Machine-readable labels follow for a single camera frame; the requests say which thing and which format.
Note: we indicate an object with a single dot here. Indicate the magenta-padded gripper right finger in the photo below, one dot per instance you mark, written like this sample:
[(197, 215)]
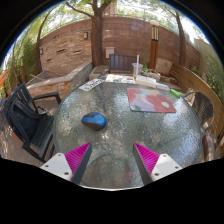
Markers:
[(148, 157)]

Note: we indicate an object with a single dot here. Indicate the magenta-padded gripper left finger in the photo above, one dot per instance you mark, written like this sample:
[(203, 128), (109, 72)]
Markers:
[(77, 156)]

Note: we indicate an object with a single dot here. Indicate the blue computer mouse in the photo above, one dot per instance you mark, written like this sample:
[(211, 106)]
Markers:
[(93, 120)]

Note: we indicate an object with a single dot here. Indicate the brown wicker chair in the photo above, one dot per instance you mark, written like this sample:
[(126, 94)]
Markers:
[(200, 108)]

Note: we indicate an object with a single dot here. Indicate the clear plastic cup with straw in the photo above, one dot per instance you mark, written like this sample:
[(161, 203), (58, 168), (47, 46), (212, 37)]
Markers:
[(137, 70)]

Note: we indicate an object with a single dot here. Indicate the floral print mouse pad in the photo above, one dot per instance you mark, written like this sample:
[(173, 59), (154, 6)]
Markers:
[(151, 100)]

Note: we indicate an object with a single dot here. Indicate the dark wooden slatted chair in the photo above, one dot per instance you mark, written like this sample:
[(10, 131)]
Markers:
[(121, 62)]

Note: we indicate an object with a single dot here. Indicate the white licence plate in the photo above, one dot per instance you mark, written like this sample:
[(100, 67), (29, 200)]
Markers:
[(91, 84)]

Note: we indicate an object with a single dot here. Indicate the slim tree trunk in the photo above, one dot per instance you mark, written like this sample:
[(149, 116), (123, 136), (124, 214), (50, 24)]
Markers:
[(181, 40)]

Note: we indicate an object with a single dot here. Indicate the black wall lamp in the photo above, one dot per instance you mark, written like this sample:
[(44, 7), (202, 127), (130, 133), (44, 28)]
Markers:
[(86, 35), (41, 51)]

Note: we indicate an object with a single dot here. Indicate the black plastic chair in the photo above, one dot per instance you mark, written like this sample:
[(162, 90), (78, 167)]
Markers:
[(25, 123)]

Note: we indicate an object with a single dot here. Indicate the raised stone garden bed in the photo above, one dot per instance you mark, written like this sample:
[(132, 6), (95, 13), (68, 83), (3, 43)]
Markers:
[(63, 81)]

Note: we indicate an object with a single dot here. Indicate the beige stone slab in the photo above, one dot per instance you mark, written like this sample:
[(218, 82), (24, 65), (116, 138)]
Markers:
[(164, 66)]

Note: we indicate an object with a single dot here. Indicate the curved wooden slat bench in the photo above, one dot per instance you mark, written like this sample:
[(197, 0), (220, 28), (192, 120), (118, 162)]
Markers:
[(193, 81)]

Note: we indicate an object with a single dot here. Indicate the forked tree trunk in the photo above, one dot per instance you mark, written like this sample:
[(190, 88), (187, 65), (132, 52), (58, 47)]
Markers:
[(97, 40)]

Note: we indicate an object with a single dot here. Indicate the white wall utility box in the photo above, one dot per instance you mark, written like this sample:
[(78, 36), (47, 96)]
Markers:
[(109, 52)]

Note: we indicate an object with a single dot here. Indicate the wooden garden lamp post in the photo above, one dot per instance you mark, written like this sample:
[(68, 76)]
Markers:
[(154, 43)]

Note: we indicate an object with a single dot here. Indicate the white concrete planter box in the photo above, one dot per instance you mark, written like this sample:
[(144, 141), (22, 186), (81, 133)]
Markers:
[(153, 75)]

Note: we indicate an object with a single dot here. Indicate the small white blue booklet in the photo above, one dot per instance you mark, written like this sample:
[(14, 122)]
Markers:
[(162, 87)]

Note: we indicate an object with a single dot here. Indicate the green plastic case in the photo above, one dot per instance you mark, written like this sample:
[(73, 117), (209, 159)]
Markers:
[(175, 93)]

